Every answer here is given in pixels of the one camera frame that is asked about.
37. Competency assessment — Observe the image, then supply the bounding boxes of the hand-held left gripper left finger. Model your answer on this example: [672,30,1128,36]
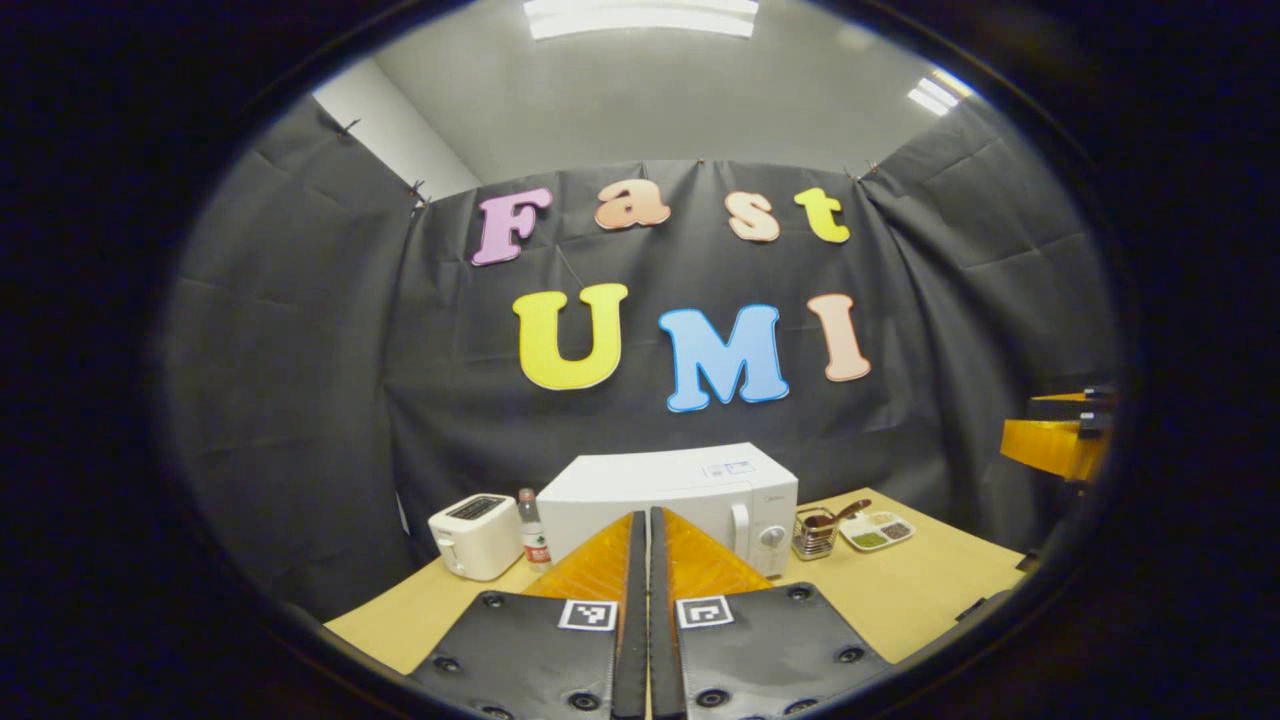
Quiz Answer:
[408,510,649,720]

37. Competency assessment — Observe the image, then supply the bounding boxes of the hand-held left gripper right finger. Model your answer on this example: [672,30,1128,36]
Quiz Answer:
[650,506,893,719]

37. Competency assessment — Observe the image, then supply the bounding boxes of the white microwave oven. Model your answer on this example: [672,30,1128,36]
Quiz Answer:
[536,443,799,579]

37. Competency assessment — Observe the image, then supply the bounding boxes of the clear water bottle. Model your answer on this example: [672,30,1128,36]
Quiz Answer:
[517,487,552,571]

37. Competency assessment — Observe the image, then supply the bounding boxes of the white toaster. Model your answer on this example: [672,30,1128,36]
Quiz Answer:
[428,493,524,582]

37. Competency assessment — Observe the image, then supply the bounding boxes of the divided white bean plate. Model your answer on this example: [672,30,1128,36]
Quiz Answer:
[838,510,915,553]

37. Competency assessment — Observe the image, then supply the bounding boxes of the small ceiling light panel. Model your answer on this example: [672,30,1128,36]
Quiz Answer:
[907,68,976,117]

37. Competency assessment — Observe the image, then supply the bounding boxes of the large ceiling light panel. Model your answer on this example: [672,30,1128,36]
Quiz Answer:
[523,0,761,41]

